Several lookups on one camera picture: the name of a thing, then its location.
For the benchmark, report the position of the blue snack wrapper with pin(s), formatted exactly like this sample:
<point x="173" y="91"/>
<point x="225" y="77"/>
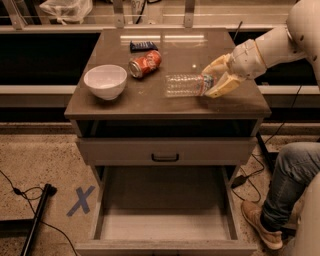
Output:
<point x="142" y="46"/>

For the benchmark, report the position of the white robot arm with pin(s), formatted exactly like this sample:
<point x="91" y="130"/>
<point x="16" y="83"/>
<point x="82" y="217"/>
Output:
<point x="299" y="39"/>

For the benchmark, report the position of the black drawer handle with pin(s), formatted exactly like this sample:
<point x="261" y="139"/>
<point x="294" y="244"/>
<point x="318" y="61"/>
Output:
<point x="165" y="158"/>

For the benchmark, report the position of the open grey lower drawer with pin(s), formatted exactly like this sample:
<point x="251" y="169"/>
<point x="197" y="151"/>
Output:
<point x="165" y="211"/>

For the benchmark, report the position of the tan shoe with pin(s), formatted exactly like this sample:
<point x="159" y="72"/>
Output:
<point x="252" y="213"/>

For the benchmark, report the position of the person leg in jeans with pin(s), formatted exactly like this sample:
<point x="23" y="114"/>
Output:
<point x="296" y="166"/>

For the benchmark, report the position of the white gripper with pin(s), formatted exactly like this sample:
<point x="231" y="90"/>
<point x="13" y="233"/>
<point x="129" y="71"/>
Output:
<point x="247" y="60"/>

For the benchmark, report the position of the black power adapter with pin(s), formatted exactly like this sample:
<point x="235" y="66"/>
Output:
<point x="238" y="181"/>

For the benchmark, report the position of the closed grey upper drawer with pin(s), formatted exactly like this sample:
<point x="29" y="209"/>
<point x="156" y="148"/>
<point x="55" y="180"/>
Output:
<point x="192" y="151"/>

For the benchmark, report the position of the orange soda can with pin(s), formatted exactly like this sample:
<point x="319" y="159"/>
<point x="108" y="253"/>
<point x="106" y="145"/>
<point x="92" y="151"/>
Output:
<point x="143" y="65"/>

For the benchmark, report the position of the white ceramic bowl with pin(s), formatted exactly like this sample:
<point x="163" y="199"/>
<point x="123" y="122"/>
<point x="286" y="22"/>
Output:
<point x="106" y="82"/>

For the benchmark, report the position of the blue tape cross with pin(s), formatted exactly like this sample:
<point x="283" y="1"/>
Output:
<point x="81" y="202"/>

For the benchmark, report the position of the clear plastic bag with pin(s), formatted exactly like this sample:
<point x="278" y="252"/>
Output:
<point x="67" y="11"/>

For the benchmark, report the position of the black pole on floor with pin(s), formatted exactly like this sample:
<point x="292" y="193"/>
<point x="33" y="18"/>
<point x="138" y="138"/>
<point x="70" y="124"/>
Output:
<point x="47" y="192"/>

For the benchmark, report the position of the grey drawer cabinet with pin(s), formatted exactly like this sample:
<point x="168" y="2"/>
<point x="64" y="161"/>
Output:
<point x="143" y="111"/>

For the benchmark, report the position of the clear plastic water bottle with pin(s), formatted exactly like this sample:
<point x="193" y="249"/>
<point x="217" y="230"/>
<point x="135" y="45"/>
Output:
<point x="187" y="85"/>

